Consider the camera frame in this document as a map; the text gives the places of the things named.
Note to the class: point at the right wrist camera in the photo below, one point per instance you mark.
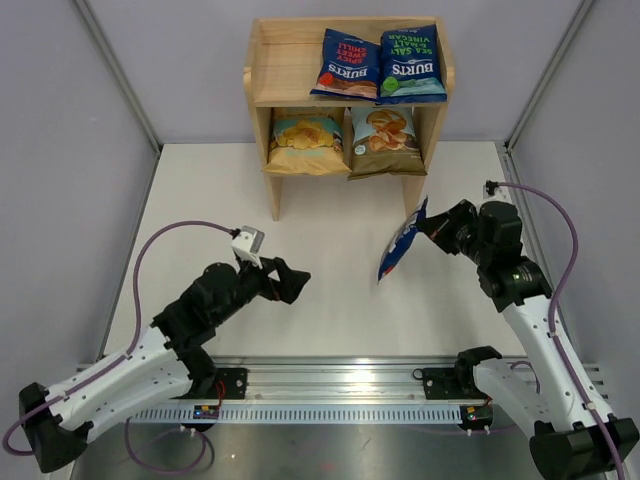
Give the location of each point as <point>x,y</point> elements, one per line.
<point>493,191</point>

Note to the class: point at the blue Burts bag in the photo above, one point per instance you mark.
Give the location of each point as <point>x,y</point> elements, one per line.
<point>402,240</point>

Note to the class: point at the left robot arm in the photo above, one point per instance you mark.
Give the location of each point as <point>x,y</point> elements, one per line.
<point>60,423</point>

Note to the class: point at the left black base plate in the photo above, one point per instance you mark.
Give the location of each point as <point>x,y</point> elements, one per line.
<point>230,383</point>

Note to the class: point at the blue sea salt vinegar bag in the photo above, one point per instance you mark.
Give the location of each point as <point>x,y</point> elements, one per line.
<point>410,67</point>

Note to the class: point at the aluminium mounting rail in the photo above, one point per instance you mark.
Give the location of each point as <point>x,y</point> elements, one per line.
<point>271,380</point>

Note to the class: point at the light blue cassava chips bag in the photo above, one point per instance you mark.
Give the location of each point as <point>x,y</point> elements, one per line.
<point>384,142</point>

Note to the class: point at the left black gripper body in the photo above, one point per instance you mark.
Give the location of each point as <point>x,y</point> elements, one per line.
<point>266,287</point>

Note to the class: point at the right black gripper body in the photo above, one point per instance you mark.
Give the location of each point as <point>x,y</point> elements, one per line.
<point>466,238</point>

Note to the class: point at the white slotted cable duct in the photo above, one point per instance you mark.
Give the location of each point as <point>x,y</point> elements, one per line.
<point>302,414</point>

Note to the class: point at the wooden two-tier shelf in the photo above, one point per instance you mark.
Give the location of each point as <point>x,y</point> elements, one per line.
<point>281,67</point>

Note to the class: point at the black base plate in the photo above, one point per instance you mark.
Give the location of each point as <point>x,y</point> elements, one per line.
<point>440,384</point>
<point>230,383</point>

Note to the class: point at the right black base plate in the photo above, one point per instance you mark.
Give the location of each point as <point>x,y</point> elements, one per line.
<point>440,384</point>

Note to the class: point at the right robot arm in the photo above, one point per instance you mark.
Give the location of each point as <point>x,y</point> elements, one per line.
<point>572,430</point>

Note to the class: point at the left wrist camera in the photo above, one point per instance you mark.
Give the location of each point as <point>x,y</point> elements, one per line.
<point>246,245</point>

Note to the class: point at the blue spicy sweet chilli bag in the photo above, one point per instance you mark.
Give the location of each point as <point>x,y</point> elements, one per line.
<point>350,68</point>

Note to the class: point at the yellow kettle chips bag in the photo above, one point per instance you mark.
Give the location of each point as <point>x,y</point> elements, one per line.
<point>307,141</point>

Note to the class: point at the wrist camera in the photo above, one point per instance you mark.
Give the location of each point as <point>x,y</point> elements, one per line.
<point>246,245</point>
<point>493,191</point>

